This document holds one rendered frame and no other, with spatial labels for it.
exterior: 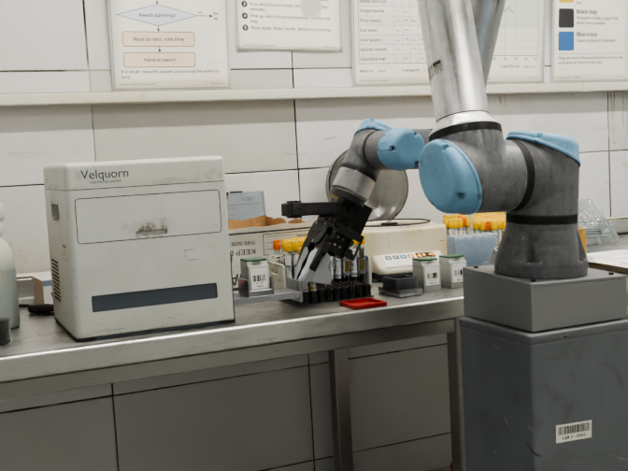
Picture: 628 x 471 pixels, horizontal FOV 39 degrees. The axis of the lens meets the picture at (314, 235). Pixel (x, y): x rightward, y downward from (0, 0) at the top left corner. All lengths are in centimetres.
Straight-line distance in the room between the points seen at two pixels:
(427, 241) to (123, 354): 84
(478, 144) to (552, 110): 138
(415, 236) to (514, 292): 66
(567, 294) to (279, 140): 108
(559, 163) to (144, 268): 71
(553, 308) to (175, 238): 64
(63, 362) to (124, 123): 84
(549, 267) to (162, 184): 66
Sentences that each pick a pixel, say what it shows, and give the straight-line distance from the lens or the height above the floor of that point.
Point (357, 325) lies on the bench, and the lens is 167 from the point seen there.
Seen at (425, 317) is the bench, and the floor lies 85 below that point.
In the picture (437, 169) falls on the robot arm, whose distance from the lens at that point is 140.
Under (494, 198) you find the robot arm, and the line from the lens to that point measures 141.
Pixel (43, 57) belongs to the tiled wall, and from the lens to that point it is 219.
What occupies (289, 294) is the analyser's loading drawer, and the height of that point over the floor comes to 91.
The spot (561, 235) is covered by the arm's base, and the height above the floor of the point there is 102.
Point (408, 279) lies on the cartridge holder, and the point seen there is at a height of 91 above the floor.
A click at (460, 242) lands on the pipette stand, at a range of 196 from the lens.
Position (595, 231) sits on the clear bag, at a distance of 263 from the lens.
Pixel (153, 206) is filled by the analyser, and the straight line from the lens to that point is 156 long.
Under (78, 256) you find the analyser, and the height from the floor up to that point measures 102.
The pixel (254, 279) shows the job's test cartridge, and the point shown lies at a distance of 164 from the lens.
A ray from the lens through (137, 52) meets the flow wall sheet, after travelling 222.
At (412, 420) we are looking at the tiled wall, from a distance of 258.
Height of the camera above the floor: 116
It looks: 5 degrees down
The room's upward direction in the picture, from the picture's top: 3 degrees counter-clockwise
